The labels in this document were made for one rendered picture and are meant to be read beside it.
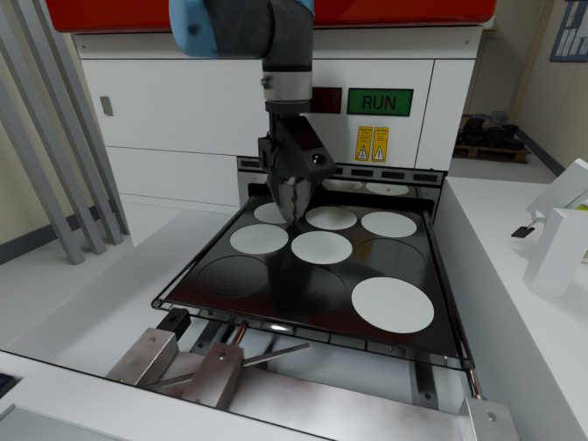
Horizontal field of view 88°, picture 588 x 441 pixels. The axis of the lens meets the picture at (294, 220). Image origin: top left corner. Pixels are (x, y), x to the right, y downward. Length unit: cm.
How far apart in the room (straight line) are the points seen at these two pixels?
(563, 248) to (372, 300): 20
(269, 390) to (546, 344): 25
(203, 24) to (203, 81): 33
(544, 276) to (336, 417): 24
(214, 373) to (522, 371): 27
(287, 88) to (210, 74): 28
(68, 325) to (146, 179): 44
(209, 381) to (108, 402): 9
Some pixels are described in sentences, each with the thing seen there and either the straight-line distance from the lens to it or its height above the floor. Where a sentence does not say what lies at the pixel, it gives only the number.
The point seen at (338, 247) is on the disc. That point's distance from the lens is 51.
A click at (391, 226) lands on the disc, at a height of 90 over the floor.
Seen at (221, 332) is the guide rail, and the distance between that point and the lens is 46.
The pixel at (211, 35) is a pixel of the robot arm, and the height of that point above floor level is 120.
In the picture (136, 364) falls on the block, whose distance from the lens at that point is 36.
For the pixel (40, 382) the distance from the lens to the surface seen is 32.
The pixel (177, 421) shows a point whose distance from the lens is 25.
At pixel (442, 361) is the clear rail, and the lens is 37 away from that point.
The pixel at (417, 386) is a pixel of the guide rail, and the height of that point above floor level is 85.
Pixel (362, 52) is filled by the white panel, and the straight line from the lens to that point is 64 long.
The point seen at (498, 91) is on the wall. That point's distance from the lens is 801.
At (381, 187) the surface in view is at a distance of 67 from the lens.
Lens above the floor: 117
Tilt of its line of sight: 28 degrees down
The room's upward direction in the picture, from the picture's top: straight up
